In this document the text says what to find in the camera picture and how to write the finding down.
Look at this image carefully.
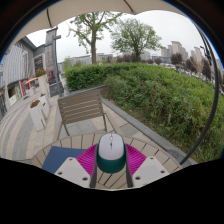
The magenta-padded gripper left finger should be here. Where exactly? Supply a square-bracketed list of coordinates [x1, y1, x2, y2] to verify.
[53, 143, 100, 189]

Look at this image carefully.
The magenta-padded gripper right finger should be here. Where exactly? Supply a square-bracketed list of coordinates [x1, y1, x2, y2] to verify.
[124, 143, 171, 189]

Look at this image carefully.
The white and teal computer mouse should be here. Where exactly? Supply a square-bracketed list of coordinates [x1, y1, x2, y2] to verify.
[95, 132, 127, 174]

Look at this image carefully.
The blue rectangular mouse pad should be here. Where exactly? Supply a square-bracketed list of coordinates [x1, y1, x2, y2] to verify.
[41, 145, 87, 175]

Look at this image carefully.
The slatted brown outdoor chair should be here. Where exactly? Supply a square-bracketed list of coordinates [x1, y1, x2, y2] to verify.
[57, 89, 108, 141]

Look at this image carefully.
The short white flower planter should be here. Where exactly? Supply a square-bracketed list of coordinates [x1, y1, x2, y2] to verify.
[28, 99, 47, 132]

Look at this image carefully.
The tall white flower planter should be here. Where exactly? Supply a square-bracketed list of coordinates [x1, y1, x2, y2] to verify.
[34, 69, 51, 101]

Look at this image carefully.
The curved dark parasol pole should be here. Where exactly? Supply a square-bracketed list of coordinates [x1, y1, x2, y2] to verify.
[179, 26, 221, 166]

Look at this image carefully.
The grey stone pillar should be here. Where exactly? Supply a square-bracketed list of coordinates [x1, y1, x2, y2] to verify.
[44, 27, 64, 98]

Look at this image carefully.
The grey shopfront building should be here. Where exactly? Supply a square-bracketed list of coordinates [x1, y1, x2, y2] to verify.
[0, 36, 46, 118]

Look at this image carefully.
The slender-trunked leafy tree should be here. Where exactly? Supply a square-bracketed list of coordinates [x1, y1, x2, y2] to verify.
[68, 11, 123, 65]

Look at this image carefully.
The group of apartment buildings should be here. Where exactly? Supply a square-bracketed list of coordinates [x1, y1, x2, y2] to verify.
[159, 40, 224, 84]

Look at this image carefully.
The round-crowned green tree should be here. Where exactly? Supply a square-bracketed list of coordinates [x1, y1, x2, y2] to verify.
[109, 18, 163, 63]

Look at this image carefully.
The beige parasol canopy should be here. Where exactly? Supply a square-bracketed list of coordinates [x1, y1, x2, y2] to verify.
[11, 0, 188, 48]

